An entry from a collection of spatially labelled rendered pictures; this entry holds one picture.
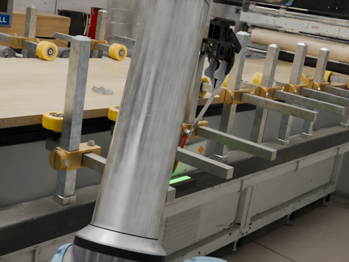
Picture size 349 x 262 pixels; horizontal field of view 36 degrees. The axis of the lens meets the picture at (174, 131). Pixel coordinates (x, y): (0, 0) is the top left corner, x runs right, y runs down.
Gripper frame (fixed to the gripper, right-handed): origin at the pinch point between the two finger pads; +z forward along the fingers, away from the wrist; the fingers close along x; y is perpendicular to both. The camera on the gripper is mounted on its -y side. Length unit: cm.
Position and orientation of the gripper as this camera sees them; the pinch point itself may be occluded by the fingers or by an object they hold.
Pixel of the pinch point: (216, 83)
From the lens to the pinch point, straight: 171.9
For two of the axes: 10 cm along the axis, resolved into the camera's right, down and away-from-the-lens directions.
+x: 7.8, 2.7, -5.7
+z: -1.6, 9.6, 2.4
